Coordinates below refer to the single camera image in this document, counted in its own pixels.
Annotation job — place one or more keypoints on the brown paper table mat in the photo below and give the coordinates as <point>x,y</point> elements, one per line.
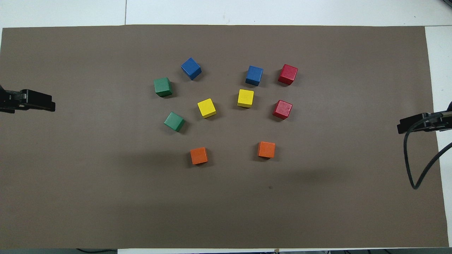
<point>106,194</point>

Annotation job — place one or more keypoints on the red wooden cube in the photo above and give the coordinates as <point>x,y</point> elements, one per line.
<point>288,73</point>
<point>282,109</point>

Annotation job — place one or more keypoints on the yellow wooden cube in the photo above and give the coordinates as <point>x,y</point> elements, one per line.
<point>245,97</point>
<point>206,107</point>

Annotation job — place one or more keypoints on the blue wooden cube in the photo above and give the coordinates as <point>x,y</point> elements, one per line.
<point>191,68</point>
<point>254,75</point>

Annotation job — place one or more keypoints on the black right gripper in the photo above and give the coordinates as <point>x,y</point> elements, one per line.
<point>448,121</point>

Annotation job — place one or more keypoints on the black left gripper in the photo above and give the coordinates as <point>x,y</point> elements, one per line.
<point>5,102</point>

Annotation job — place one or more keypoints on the green wooden cube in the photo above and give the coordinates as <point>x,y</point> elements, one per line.
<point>162,86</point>
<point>173,121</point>

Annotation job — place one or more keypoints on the orange wooden cube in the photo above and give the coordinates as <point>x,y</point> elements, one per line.
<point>198,155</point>
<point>266,149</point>

